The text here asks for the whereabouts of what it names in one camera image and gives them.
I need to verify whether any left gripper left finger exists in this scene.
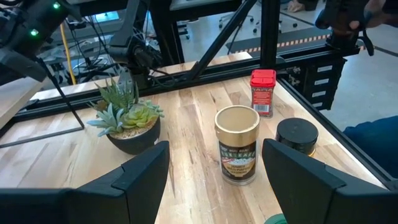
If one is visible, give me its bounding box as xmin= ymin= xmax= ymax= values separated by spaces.
xmin=0 ymin=140 xmax=171 ymax=224

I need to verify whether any gold-lid seasoning jar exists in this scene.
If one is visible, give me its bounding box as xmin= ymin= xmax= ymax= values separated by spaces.
xmin=214 ymin=105 xmax=261 ymax=186

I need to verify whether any green-lid glass herb jar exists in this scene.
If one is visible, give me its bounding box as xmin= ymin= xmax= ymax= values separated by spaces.
xmin=264 ymin=213 xmax=289 ymax=224

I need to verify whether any person's hand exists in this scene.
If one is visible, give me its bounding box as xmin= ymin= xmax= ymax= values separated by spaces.
xmin=348 ymin=0 xmax=398 ymax=29

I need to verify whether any yellow cable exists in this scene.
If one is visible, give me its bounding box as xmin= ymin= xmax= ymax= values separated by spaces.
xmin=59 ymin=23 xmax=77 ymax=85

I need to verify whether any wooden shelf with black legs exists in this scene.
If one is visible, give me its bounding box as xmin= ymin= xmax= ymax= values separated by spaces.
xmin=0 ymin=55 xmax=85 ymax=149

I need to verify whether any red-lid spice jar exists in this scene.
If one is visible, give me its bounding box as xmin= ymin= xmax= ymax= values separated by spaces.
xmin=250 ymin=68 xmax=277 ymax=118

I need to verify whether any succulent in black pot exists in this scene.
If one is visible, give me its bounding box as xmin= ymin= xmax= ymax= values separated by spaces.
xmin=86 ymin=77 xmax=165 ymax=156

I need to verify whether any orange spice bottle black lid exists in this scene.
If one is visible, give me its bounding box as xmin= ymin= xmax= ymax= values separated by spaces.
xmin=275 ymin=117 xmax=319 ymax=156

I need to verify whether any black mat with striped edge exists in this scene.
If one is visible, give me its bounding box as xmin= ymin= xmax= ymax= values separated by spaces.
xmin=231 ymin=26 xmax=366 ymax=54

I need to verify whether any black aluminium table frame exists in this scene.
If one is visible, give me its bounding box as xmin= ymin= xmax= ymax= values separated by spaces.
xmin=0 ymin=0 xmax=398 ymax=190

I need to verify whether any person's leg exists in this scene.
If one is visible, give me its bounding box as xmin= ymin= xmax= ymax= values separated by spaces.
xmin=341 ymin=115 xmax=398 ymax=180

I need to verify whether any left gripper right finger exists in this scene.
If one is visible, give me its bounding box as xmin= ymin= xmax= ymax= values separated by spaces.
xmin=262 ymin=139 xmax=398 ymax=224

